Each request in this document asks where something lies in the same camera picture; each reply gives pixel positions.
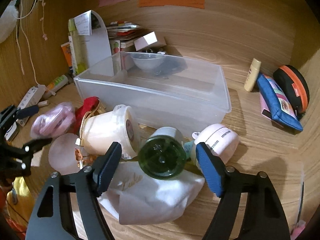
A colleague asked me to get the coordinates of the pink white cylinder container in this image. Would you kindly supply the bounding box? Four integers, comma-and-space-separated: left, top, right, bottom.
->
190, 124, 240, 167

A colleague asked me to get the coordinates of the white medicine box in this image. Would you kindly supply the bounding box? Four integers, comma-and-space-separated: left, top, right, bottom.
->
16, 86, 47, 127

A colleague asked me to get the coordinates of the frosted pink round container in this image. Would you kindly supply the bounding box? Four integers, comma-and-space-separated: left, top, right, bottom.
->
48, 133, 79, 175

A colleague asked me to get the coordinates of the clear plastic bowl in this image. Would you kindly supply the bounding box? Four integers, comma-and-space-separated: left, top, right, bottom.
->
130, 53, 165, 72

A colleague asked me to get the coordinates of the red gold fabric pouch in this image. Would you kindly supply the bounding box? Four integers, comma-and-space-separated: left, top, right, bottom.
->
71, 96, 101, 134

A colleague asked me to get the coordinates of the white hanging string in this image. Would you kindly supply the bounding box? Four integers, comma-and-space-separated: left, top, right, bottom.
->
13, 0, 57, 96

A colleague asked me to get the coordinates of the orange small book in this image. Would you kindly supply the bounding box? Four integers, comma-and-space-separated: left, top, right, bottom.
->
61, 42, 72, 69

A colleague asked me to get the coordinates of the stack of booklets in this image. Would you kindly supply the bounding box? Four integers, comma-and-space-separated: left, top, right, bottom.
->
106, 21, 145, 54

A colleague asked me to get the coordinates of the clear plastic storage bin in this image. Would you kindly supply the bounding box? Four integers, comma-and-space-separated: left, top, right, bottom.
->
74, 51, 232, 137

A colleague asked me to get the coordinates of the pink bagged item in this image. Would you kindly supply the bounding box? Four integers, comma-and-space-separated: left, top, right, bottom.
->
30, 102, 75, 139

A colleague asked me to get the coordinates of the small white pink box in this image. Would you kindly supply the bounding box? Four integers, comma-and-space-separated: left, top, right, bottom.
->
134, 31, 167, 51

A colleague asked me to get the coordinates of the white plastic tub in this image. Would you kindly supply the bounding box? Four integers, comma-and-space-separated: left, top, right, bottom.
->
80, 105, 140, 160

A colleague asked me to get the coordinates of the white paper bag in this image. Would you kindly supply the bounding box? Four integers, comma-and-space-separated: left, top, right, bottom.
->
74, 10, 114, 76

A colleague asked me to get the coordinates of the green glass bottle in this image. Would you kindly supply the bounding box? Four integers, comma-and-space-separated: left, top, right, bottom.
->
138, 135, 187, 180

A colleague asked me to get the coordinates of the cream lotion bottle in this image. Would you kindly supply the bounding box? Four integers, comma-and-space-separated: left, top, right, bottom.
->
244, 58, 261, 92

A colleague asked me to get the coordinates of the white cloth pouch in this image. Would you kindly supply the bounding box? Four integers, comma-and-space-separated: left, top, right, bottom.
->
98, 161, 205, 225

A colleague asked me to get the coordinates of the black orange round case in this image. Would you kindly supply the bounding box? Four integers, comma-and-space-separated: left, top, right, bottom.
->
273, 64, 310, 119

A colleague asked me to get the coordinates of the green white tube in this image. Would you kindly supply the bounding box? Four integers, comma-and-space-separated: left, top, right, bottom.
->
42, 75, 68, 100

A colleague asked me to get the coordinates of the blue pencil pouch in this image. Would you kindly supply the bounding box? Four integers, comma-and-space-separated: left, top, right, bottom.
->
256, 73, 303, 132

